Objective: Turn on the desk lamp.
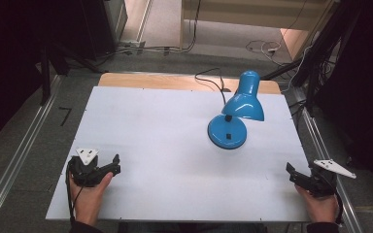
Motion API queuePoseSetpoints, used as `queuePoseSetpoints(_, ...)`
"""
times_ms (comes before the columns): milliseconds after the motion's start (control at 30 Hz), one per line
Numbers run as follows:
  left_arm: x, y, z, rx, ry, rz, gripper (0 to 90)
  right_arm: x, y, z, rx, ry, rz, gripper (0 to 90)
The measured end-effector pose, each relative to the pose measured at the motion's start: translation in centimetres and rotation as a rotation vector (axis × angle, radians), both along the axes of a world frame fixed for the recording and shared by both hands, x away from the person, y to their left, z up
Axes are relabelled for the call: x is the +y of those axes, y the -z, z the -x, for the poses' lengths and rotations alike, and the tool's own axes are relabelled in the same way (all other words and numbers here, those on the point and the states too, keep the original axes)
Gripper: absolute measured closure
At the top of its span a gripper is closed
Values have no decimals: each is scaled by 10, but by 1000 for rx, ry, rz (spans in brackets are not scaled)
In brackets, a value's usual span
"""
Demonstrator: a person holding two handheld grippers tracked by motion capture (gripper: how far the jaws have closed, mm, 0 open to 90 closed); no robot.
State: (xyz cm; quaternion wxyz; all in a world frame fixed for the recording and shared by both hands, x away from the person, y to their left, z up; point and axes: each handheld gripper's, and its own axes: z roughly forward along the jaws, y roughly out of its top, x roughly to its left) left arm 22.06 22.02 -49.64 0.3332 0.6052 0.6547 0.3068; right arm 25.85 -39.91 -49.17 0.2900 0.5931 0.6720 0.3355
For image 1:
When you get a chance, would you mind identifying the grey power strip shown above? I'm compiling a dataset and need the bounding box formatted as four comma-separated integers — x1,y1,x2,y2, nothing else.
119,39,147,55

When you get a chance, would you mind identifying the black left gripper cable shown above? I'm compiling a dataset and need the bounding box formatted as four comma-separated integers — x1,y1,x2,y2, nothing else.
64,160,85,225

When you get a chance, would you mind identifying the white floor cable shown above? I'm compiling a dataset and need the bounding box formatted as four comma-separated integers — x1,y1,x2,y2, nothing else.
245,39,284,67

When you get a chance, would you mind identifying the metal floor rail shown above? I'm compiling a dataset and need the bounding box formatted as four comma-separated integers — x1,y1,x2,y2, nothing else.
0,75,63,233
291,86,365,233

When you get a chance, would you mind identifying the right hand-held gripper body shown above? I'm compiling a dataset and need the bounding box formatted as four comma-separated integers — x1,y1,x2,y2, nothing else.
298,158,357,199

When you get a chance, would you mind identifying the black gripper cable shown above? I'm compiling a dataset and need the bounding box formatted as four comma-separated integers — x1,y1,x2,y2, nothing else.
64,160,85,225
333,190,345,225

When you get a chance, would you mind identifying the person's left hand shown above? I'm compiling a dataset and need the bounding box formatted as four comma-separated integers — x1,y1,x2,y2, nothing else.
69,171,115,227

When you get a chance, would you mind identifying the black lamp cable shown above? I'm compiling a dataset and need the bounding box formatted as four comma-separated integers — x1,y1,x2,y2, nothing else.
194,67,232,107

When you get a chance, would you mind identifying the black stand with cables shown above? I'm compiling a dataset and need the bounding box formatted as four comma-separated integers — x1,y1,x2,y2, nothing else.
261,0,367,117

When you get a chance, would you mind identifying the grey floor cable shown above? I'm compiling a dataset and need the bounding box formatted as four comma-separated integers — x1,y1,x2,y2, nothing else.
91,43,196,67

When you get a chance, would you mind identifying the person's right hand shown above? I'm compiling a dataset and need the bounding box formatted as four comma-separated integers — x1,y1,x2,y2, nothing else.
294,183,340,225

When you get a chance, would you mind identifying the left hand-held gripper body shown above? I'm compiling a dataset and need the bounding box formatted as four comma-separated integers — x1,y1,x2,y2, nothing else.
67,148,113,188

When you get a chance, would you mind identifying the light wooden furniture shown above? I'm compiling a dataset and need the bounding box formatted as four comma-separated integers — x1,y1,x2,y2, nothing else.
179,0,339,62

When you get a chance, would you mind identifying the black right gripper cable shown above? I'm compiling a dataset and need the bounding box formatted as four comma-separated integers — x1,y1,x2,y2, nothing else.
333,190,345,225

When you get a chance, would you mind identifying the blue desk lamp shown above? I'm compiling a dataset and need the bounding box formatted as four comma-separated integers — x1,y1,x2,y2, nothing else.
206,70,266,150

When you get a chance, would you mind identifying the black metal stand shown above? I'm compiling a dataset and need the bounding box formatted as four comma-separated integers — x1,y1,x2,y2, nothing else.
39,42,52,107

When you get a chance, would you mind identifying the black cabinet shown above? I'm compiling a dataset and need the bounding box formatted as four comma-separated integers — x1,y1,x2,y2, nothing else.
76,0,129,62

